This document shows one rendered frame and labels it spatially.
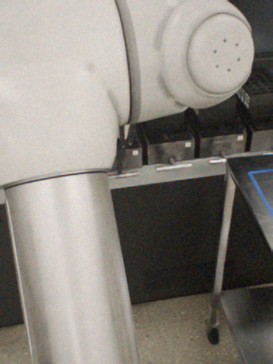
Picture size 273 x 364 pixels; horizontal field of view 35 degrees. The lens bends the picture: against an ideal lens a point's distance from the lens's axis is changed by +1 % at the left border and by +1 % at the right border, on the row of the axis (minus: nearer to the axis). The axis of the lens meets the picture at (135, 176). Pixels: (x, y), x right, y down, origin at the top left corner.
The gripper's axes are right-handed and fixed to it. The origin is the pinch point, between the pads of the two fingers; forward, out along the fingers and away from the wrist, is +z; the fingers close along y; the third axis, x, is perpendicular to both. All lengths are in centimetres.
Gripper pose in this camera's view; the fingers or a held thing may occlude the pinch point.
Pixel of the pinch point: (119, 156)
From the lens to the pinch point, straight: 118.3
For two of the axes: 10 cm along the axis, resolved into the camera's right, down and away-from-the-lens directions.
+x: 1.7, 6.1, -7.7
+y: -9.9, 1.3, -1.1
